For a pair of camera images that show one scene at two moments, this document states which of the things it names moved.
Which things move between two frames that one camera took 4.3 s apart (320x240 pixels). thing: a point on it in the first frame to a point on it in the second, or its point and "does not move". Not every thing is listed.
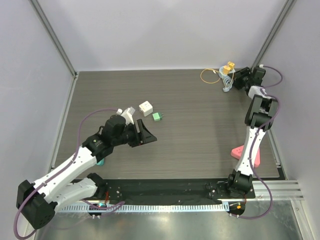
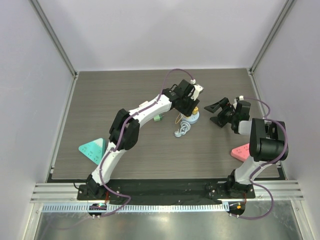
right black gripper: (240, 75) to (224, 115)
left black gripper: (145, 136) to (188, 111)
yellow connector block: (227, 69) to (195, 110)
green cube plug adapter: (157, 116) does not move
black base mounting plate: (181, 190) does not move
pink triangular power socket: (236, 152) does not move
